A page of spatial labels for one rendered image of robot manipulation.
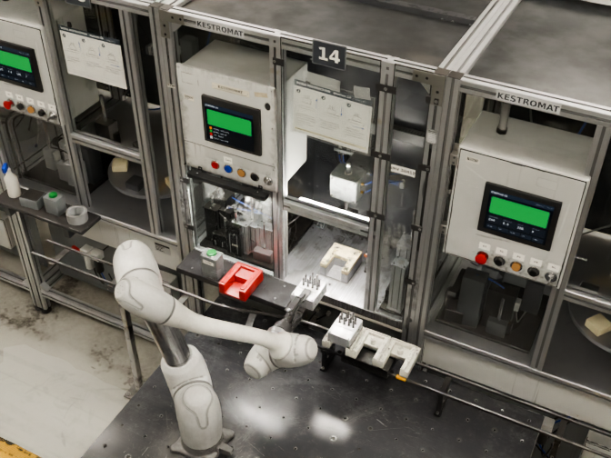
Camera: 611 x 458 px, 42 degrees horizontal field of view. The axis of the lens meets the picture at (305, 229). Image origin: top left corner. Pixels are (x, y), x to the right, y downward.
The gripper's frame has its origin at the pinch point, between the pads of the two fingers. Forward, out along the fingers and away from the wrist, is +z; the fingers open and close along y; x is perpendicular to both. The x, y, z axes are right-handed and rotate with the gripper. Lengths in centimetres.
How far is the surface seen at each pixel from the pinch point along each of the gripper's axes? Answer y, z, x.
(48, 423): -104, -39, 121
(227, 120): 62, 16, 40
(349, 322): -9.2, 5.4, -17.4
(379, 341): -17.7, 8.8, -29.3
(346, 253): -6.6, 39.5, -0.6
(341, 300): -13.3, 18.9, -7.7
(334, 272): -12.8, 32.7, 2.1
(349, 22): 97, 45, 5
